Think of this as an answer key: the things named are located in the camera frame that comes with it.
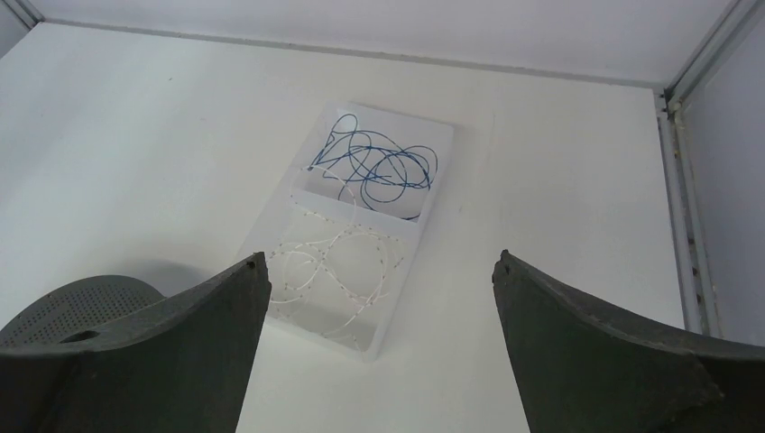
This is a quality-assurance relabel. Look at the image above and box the clear plastic two-compartment tray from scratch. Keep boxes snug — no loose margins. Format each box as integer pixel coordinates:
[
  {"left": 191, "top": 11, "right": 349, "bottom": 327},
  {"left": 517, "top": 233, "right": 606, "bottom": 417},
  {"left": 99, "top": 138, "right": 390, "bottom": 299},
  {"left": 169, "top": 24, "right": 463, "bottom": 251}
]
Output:
[{"left": 241, "top": 103, "right": 455, "bottom": 363}]

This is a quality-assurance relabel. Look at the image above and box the dark grey perforated spool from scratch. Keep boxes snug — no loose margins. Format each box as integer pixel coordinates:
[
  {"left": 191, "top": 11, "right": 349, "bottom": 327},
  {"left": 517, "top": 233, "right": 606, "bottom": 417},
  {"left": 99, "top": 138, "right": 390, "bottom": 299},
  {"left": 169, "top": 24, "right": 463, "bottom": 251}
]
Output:
[{"left": 1, "top": 275, "right": 164, "bottom": 347}]

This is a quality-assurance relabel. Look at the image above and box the white beaded cable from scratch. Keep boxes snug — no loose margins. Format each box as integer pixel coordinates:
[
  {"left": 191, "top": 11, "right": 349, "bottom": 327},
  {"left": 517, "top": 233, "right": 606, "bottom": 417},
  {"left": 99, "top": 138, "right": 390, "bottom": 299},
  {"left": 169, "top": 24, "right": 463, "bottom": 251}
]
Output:
[{"left": 265, "top": 166, "right": 405, "bottom": 352}]

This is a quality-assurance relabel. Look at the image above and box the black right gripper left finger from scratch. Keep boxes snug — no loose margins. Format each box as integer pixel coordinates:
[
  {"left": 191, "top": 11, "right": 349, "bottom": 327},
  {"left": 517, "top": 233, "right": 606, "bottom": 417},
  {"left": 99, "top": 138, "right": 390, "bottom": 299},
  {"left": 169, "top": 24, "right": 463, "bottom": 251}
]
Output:
[{"left": 1, "top": 253, "right": 272, "bottom": 432}]

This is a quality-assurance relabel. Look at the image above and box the blue cable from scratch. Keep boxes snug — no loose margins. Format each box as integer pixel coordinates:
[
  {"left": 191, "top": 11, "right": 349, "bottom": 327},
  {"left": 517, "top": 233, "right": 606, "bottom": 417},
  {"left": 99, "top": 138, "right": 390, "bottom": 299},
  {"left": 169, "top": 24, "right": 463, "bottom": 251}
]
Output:
[{"left": 307, "top": 113, "right": 439, "bottom": 221}]

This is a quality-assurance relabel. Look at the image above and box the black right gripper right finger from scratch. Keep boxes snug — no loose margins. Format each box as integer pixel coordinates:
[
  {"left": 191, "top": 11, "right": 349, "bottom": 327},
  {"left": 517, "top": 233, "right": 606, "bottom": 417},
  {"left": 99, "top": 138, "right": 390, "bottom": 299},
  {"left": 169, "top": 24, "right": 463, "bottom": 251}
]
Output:
[{"left": 492, "top": 252, "right": 764, "bottom": 432}]

